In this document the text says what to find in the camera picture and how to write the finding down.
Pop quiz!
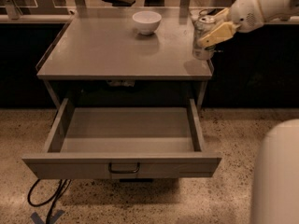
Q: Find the open grey top drawer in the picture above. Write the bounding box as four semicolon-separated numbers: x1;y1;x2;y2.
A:
22;99;221;179

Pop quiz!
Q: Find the black office chair armrest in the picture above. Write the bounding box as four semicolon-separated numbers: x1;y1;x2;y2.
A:
102;0;135;7

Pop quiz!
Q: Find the white ceramic bowl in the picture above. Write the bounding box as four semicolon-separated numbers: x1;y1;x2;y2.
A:
132;11;162;35

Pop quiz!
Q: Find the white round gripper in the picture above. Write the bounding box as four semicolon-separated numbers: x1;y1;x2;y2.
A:
197;0;264;48

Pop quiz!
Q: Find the grey metal cabinet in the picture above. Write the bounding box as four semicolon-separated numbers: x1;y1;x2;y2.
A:
37;7;213;105

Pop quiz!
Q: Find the silver 7up can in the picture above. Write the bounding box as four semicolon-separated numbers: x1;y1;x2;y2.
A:
192;15;215;60

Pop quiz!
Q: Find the black metal drawer handle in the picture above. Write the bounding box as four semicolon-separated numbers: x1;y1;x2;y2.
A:
108;162;140;175

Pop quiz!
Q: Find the crumpled item under tabletop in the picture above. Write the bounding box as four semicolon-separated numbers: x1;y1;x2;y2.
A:
107;80;135;87

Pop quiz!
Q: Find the black floor cable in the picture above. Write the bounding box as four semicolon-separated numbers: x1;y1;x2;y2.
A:
26;177;72;224

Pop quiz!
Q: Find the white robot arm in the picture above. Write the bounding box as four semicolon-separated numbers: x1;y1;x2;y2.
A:
195;0;299;224

